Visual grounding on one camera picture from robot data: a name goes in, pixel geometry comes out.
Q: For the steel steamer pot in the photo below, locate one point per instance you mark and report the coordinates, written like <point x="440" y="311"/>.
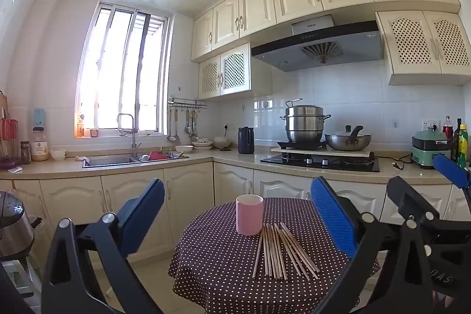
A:
<point x="303" y="124"/>

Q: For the pale wooden board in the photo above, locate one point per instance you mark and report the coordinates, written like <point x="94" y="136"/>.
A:
<point x="331" y="153"/>

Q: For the small pink cup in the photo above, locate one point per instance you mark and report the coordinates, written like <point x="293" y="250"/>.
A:
<point x="94" y="132"/>

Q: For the yellow green bottle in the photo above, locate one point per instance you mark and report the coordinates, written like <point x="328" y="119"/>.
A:
<point x="463" y="148"/>

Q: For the steel kitchen sink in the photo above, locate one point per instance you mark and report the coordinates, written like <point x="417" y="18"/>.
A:
<point x="110" y="161"/>

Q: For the cream base cabinets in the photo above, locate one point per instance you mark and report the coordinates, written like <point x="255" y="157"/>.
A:
<point x="184" y="196"/>

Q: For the black portable burner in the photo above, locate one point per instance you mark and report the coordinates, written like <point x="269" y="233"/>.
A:
<point x="301" y="144"/>

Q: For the cream lattice door cabinet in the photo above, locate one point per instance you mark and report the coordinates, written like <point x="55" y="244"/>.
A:
<point x="233" y="71"/>
<point x="423" y="41"/>

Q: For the red plastic plate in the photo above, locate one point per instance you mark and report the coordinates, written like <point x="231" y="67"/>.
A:
<point x="157" y="155"/>

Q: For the small white bowl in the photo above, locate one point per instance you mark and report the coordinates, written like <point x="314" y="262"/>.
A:
<point x="58" y="154"/>

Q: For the metal utensil rail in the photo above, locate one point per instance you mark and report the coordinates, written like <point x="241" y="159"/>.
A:
<point x="186" y="103"/>

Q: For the black gas stove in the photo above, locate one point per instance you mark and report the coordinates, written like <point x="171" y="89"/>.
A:
<point x="320" y="163"/>

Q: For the blue wall holder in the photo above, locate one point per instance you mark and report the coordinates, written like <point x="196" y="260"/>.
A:
<point x="39" y="117"/>

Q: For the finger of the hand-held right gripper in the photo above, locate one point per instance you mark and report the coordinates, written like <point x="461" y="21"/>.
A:
<point x="408" y="198"/>
<point x="452" y="171"/>

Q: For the dark glass bottle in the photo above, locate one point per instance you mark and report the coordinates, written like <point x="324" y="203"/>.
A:
<point x="457" y="137"/>

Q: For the dark spice jar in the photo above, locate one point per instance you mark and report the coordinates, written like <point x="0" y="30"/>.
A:
<point x="25" y="153"/>

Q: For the black kettle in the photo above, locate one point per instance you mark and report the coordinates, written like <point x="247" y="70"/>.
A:
<point x="245" y="141"/>

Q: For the kitchen window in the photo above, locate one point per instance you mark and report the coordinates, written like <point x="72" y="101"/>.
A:
<point x="110" y="78"/>

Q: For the grey range hood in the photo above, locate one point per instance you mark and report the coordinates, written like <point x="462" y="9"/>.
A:
<point x="331" y="41"/>

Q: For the glass jar with label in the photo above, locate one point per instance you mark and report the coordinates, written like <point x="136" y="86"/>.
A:
<point x="39" y="148"/>

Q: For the pile of wooden chopsticks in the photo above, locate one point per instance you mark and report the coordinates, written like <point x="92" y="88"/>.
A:
<point x="274" y="251"/>

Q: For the orange bottle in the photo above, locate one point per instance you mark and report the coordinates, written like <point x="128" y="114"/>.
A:
<point x="80" y="128"/>

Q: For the green electric cooker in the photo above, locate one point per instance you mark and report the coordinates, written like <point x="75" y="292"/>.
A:
<point x="428" y="152"/>

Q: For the white wall outlet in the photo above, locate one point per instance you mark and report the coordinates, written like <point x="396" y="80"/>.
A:
<point x="430" y="124"/>

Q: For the stacked white bowls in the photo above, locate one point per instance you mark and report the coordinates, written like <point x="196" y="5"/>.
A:
<point x="222" y="143"/>

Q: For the hanging metal ladle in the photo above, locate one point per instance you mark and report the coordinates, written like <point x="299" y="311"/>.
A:
<point x="171" y="130"/>

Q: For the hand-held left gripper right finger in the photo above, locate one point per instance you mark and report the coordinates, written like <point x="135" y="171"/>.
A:
<point x="333" y="218"/>

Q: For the wall outlet with plug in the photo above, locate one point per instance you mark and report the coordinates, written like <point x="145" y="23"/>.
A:
<point x="226" y="127"/>

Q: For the metal sink faucet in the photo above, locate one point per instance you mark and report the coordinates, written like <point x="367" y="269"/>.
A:
<point x="133" y="137"/>

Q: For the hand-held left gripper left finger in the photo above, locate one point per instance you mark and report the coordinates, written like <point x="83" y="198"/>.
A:
<point x="145" y="205"/>

